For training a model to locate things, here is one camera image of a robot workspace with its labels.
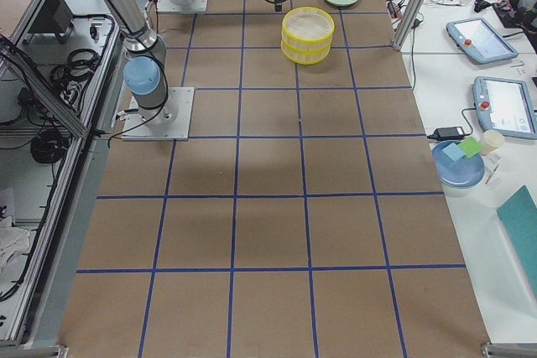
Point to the yellow steamer layer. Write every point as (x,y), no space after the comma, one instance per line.
(308,24)
(304,57)

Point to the green cube block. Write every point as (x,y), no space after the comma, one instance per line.
(470,147)

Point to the black power adapter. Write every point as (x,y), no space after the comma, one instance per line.
(447,133)

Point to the blue teach pendant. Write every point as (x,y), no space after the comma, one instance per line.
(478,39)
(504,105)

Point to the far blue teach pendant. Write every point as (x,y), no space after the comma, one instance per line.
(478,39)

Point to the white crumpled cloth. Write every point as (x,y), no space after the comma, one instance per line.
(15,241)

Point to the blue plate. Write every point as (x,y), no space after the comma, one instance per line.
(462,174)

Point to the blue cube block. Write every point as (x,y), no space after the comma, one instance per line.
(453,152)

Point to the near blue teach pendant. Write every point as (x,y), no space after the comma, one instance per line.
(504,105)

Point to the aluminium frame post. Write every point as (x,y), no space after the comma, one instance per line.
(415,1)

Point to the beige cup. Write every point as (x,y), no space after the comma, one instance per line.
(490,141)

